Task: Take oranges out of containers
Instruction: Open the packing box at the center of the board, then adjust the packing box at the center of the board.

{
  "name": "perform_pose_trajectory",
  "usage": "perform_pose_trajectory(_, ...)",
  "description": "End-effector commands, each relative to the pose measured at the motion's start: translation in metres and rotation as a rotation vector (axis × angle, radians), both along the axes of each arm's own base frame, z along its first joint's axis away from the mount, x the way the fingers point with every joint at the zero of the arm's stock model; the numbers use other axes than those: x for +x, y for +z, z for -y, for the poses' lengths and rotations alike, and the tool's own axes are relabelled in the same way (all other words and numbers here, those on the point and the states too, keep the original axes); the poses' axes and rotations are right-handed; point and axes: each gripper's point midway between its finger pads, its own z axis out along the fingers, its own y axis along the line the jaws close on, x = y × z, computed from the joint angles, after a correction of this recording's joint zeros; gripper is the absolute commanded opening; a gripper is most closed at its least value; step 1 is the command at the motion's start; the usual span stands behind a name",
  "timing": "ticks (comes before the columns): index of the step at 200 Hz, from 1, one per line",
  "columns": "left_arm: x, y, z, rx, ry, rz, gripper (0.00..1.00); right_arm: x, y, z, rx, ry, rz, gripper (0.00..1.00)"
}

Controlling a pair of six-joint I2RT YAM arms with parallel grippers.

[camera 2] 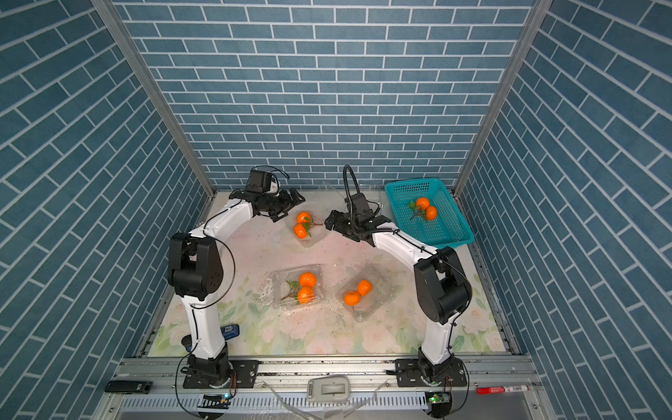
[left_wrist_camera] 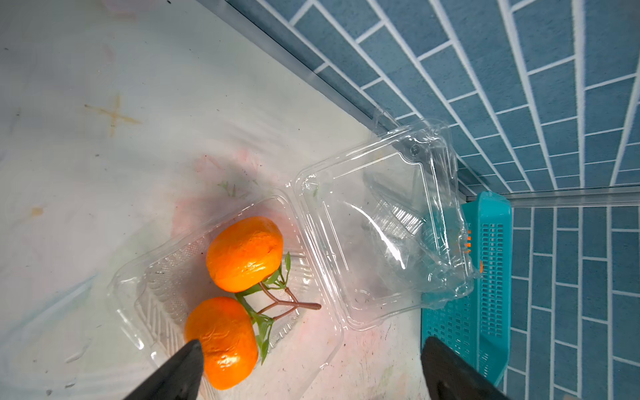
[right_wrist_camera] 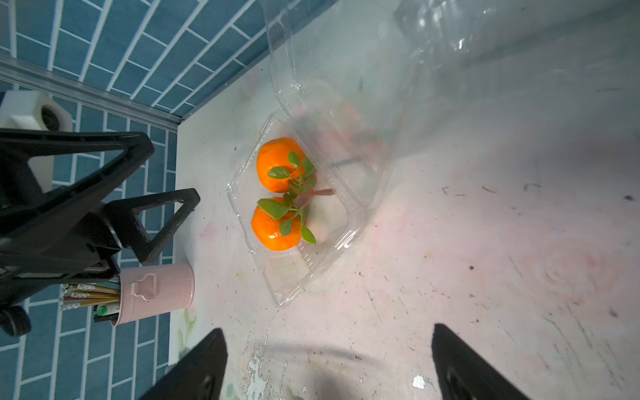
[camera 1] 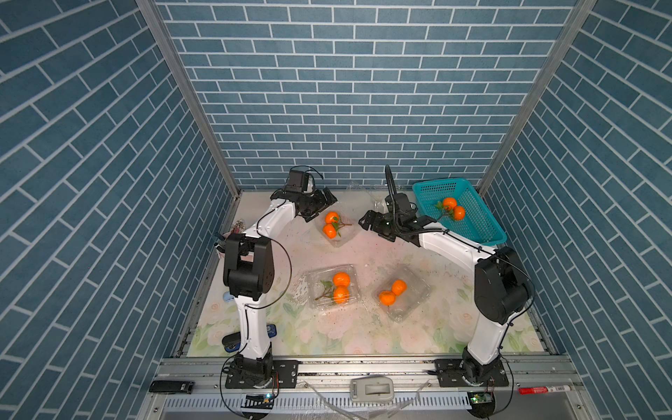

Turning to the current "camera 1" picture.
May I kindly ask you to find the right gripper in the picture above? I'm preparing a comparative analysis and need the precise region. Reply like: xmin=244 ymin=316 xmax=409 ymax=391
xmin=358 ymin=211 xmax=402 ymax=243

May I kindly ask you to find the clear container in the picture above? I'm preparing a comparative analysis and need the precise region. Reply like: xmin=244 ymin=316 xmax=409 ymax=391
xmin=346 ymin=182 xmax=389 ymax=214
xmin=294 ymin=264 xmax=362 ymax=313
xmin=316 ymin=209 xmax=362 ymax=248
xmin=372 ymin=265 xmax=432 ymax=323

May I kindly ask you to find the orange pair with leaves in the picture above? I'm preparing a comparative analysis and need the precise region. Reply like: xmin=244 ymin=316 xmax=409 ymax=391
xmin=434 ymin=197 xmax=467 ymax=222

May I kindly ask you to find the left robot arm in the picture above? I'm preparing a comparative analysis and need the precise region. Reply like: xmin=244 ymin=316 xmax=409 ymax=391
xmin=223 ymin=166 xmax=337 ymax=381

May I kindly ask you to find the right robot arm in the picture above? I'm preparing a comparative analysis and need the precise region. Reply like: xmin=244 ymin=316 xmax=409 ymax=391
xmin=358 ymin=192 xmax=536 ymax=384

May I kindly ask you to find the pink pen cup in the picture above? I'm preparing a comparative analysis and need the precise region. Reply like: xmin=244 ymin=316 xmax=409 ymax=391
xmin=215 ymin=220 xmax=246 ymax=254

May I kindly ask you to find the teal plastic basket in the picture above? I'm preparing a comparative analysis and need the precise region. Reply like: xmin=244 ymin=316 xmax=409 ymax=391
xmin=412 ymin=178 xmax=508 ymax=247

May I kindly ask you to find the blue card on table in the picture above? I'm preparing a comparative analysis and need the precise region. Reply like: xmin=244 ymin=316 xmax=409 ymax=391
xmin=267 ymin=324 xmax=278 ymax=339

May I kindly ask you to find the grey box on rail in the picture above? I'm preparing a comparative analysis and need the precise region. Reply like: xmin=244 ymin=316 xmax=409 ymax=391
xmin=349 ymin=376 xmax=395 ymax=404

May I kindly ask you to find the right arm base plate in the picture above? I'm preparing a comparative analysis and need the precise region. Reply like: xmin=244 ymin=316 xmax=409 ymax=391
xmin=434 ymin=359 xmax=509 ymax=388

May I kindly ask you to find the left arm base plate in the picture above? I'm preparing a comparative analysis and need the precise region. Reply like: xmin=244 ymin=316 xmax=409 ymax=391
xmin=224 ymin=360 xmax=299 ymax=390

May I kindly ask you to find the black device on rail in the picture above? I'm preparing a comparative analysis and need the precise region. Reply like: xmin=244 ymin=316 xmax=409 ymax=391
xmin=149 ymin=380 xmax=195 ymax=395

